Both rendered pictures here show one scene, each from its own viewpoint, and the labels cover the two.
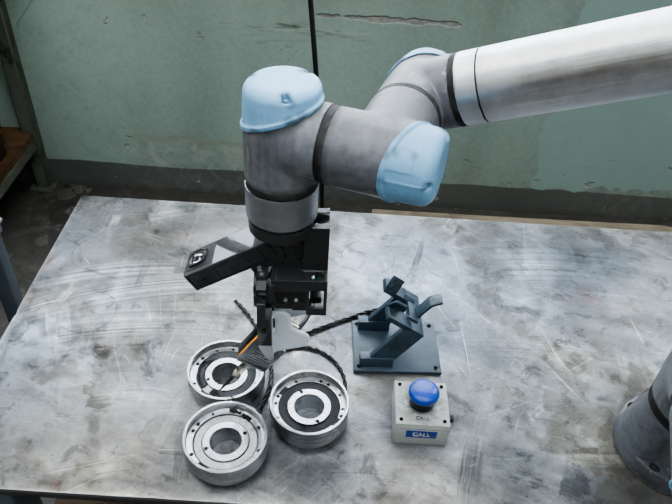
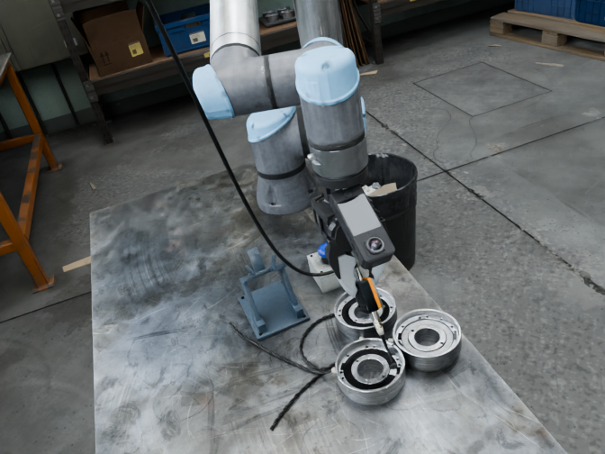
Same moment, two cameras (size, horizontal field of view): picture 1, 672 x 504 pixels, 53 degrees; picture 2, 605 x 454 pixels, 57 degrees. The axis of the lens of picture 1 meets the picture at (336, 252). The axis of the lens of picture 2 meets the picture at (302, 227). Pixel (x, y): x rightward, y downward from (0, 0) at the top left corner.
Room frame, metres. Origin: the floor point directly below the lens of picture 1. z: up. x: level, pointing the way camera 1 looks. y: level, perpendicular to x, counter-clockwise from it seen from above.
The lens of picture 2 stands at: (0.77, 0.69, 1.49)
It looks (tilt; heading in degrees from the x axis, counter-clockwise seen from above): 33 degrees down; 258
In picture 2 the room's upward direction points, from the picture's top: 12 degrees counter-clockwise
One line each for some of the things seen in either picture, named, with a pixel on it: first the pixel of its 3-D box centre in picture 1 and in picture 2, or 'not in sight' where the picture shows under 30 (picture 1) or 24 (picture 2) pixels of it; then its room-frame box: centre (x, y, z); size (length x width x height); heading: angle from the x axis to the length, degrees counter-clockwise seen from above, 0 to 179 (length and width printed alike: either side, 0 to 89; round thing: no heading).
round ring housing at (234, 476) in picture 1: (226, 444); (427, 340); (0.48, 0.12, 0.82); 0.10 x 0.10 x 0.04
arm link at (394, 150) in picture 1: (387, 148); (313, 75); (0.55, -0.04, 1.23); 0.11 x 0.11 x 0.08; 73
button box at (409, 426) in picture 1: (423, 412); (330, 266); (0.55, -0.13, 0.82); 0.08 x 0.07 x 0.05; 90
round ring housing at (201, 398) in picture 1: (226, 377); (370, 372); (0.59, 0.14, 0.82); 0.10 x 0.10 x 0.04
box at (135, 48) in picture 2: not in sight; (116, 37); (0.87, -3.56, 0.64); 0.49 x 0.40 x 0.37; 5
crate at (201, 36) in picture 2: not in sight; (193, 28); (0.33, -3.59, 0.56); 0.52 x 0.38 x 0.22; 177
